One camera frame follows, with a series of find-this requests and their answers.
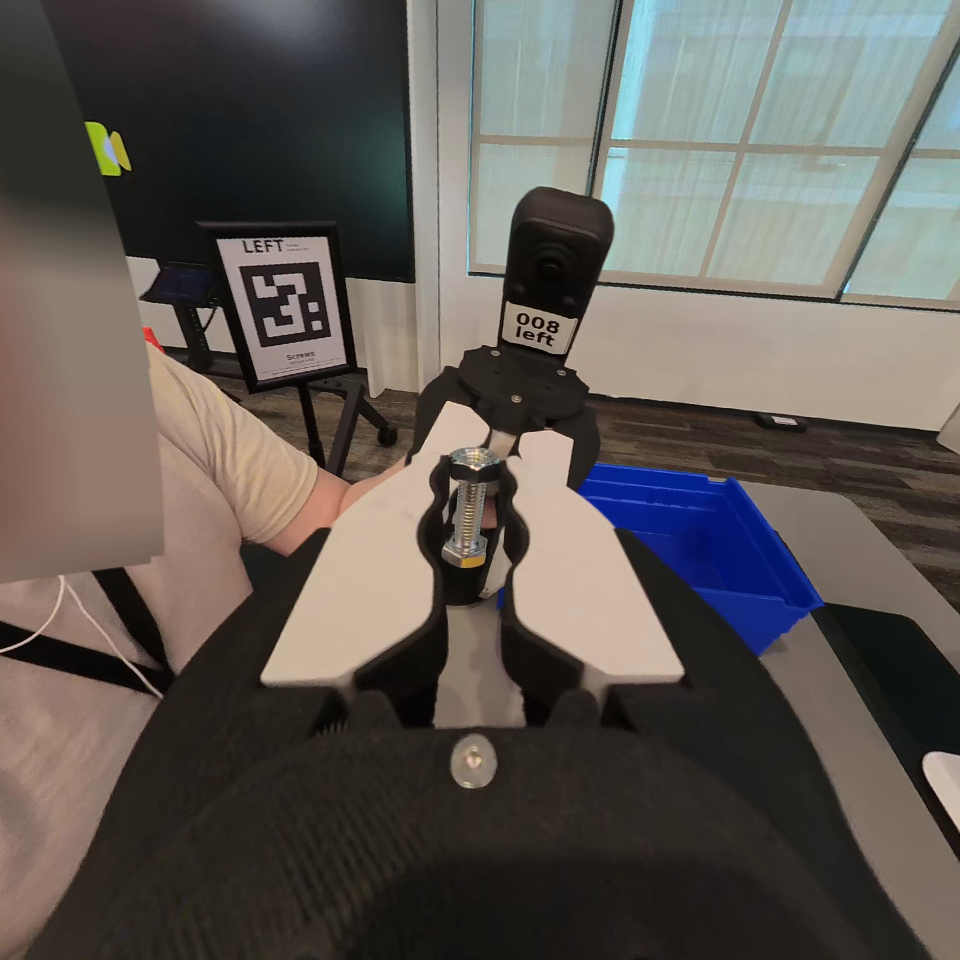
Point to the person's left hand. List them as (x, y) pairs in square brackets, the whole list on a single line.
[(490, 517)]

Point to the large grid window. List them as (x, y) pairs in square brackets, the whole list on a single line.
[(675, 112)]

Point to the large dark wall screen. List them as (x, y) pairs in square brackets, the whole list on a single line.
[(262, 112)]

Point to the black desk mat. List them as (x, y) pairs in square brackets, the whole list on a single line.
[(900, 675)]

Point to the black power adapter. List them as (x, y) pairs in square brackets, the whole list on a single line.
[(780, 422)]

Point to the silver hex nut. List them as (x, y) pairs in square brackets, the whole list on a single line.
[(472, 465)]

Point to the silver hex bolt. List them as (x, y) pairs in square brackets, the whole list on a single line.
[(470, 510)]

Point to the blue plastic bin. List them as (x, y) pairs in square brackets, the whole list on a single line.
[(697, 540)]

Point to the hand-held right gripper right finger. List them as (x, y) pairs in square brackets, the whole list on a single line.
[(592, 600)]

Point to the black framed marker sign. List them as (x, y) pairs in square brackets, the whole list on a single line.
[(285, 307)]

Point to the black laptop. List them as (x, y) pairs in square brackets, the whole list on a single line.
[(184, 283)]

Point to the orange traffic cone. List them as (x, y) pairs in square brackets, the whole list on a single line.
[(152, 339)]

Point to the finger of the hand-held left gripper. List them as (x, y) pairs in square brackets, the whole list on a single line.
[(551, 454), (450, 427)]

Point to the black laptop stand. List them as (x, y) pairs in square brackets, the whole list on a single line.
[(187, 330)]

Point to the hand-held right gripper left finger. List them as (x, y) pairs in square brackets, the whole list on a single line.
[(352, 600)]

